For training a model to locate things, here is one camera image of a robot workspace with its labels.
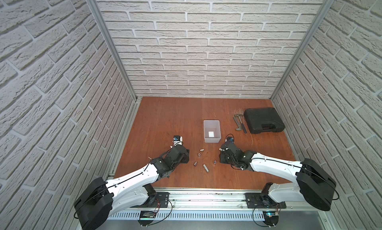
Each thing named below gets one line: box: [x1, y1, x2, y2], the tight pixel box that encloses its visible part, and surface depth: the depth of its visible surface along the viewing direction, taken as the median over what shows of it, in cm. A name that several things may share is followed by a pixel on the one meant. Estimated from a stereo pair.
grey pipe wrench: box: [232, 114, 243, 131], surface depth 107 cm
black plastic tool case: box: [243, 107, 286, 134], surface depth 102 cm
